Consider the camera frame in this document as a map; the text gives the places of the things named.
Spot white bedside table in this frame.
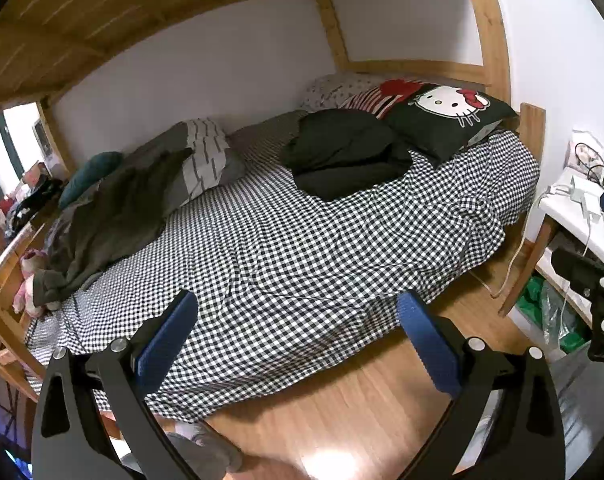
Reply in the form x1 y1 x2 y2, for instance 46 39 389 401
497 129 604 331

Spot white power cable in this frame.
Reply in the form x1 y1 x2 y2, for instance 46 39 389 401
473 236 526 298

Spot wooden bunk bed frame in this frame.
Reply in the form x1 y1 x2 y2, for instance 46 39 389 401
0 0 547 441

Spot grey checkered blanket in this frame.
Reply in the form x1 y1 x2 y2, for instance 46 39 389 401
228 110 308 160

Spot grey striped pillow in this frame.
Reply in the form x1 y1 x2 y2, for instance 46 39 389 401
163 117 246 214

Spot olive green hoodie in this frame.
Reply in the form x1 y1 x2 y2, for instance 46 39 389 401
32 122 194 308

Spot teal cushion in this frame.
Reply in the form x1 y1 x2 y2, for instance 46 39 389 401
58 151 124 209

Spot black Hello Kitty pillow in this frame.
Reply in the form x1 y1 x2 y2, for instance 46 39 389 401
382 84 517 167

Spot black large jacket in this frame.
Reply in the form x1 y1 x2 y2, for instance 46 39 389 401
280 108 413 202

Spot pink plush toy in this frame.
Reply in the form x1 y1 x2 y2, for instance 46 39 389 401
12 249 61 318

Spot white floral pillow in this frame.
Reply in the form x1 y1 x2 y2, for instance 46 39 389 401
298 72 390 113

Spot green plastic bag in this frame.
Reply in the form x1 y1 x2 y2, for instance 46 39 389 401
516 274 592 354

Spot red striped pillow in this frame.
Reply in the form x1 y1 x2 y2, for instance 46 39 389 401
340 78 434 119

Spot grey slipper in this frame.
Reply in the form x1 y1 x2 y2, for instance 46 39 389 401
166 422 244 479

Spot black white checkered bedsheet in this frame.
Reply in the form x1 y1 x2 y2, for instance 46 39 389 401
28 131 540 422

